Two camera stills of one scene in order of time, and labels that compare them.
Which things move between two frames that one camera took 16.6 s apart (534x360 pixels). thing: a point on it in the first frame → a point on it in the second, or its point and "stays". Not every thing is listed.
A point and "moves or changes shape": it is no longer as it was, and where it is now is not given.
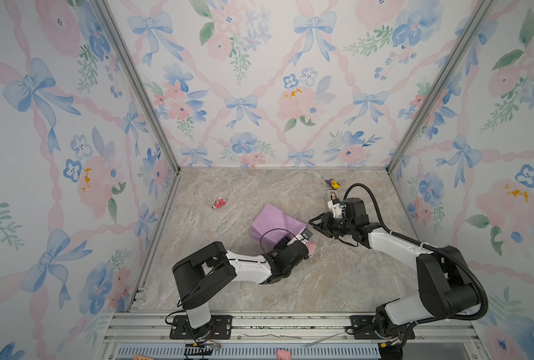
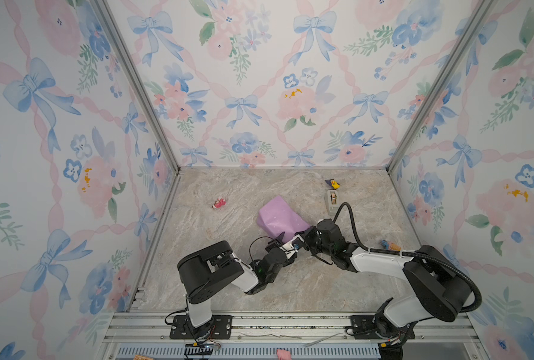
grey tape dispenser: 331,194 stays
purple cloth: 271,224 moves or changes shape
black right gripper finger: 325,231 → 312,240
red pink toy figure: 220,202 stays
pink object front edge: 283,355 stays
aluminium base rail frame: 448,335 stays
